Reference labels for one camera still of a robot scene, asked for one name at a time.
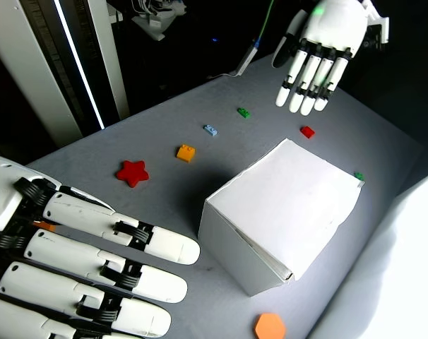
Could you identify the grey tablecloth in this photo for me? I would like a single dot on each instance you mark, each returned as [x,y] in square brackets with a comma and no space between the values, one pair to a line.
[164,116]

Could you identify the orange toy brick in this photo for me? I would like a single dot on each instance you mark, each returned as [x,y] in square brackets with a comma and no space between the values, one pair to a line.
[185,153]

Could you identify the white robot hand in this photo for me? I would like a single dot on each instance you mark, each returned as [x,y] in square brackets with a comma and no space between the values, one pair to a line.
[334,24]
[76,212]

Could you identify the white cabinet with light strip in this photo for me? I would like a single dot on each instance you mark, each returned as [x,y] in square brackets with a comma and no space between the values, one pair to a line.
[23,53]

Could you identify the red toy brick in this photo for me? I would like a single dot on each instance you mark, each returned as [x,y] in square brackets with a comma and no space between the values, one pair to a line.
[307,131]

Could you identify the red star block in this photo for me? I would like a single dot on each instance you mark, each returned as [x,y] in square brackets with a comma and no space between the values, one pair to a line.
[132,173]

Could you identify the light blue toy brick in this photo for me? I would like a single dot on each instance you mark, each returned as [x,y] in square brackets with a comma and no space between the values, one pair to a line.
[210,130]

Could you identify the green toy brick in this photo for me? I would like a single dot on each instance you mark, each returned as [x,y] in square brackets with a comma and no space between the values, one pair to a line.
[244,112]
[358,176]

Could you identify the white backdrop cloth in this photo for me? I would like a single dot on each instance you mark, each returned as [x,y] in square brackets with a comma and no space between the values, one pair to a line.
[394,265]

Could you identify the orange hexagon block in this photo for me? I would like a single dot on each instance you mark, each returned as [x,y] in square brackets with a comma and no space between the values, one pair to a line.
[270,326]
[44,226]

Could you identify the cardboard box with white outside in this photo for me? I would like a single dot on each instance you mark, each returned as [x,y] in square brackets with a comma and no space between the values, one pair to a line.
[281,205]

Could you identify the white plastic device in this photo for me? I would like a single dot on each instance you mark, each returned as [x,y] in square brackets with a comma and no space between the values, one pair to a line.
[154,24]

